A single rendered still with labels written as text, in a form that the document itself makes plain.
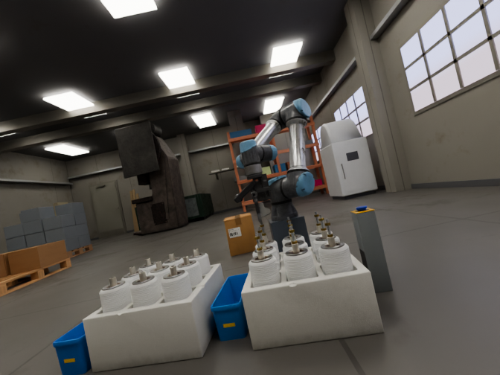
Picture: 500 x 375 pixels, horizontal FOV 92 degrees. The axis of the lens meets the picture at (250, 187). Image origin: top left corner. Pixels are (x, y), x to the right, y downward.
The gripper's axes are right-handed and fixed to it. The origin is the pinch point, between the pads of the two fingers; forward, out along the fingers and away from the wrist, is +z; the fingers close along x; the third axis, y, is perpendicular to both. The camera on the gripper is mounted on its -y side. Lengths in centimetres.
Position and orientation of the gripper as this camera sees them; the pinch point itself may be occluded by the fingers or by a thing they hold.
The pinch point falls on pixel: (259, 221)
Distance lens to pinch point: 105.7
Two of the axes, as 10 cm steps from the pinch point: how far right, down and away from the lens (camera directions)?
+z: 2.1, 9.8, -0.3
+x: 0.1, 0.3, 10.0
